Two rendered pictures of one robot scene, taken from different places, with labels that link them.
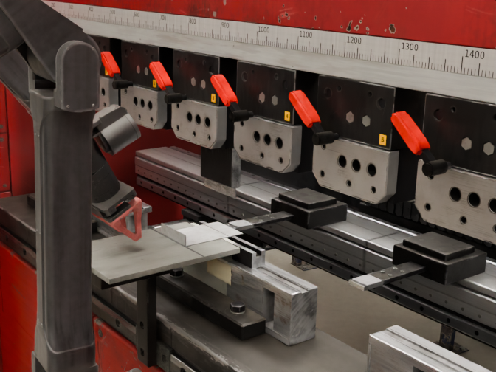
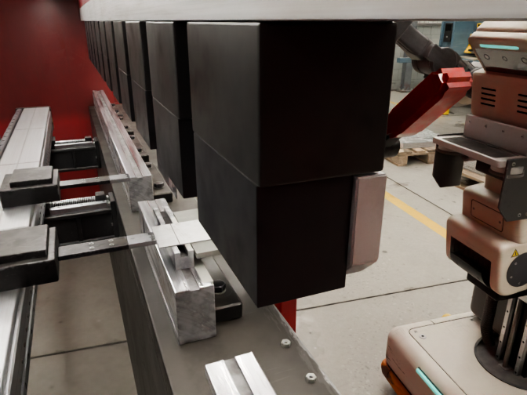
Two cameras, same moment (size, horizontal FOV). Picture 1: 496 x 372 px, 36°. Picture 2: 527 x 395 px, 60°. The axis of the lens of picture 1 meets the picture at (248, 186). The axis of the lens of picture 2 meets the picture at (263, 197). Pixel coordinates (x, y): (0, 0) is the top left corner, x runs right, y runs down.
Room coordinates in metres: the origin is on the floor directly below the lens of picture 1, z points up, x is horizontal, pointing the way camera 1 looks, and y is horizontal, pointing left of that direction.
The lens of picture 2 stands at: (2.03, 0.39, 1.34)
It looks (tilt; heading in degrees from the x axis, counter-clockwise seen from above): 21 degrees down; 196
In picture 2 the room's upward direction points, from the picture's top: straight up
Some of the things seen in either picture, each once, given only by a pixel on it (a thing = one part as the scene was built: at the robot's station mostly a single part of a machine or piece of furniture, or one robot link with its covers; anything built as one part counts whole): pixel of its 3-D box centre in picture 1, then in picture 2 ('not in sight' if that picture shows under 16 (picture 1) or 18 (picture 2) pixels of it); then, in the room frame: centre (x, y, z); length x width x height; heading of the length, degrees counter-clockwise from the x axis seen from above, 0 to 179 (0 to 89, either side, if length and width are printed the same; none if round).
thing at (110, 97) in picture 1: (110, 71); (275, 144); (1.72, 0.32, 1.26); 0.15 x 0.09 x 0.17; 38
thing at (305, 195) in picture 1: (281, 212); (70, 246); (1.50, -0.07, 1.01); 0.26 x 0.12 x 0.05; 128
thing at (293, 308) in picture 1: (235, 279); (170, 258); (1.34, 0.02, 0.92); 0.39 x 0.06 x 0.10; 38
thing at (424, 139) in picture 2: not in sight; (404, 133); (-3.19, 0.56, 0.17); 0.99 x 0.63 x 0.05; 30
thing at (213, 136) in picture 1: (212, 97); (166, 81); (1.41, 0.07, 1.26); 0.15 x 0.09 x 0.17; 38
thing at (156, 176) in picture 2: not in sight; (153, 181); (0.87, -0.27, 0.89); 0.30 x 0.05 x 0.03; 38
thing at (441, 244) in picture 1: (410, 263); (68, 180); (1.23, -0.28, 1.01); 0.26 x 0.12 x 0.05; 128
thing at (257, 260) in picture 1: (226, 243); (172, 234); (1.37, 0.04, 0.99); 0.20 x 0.03 x 0.03; 38
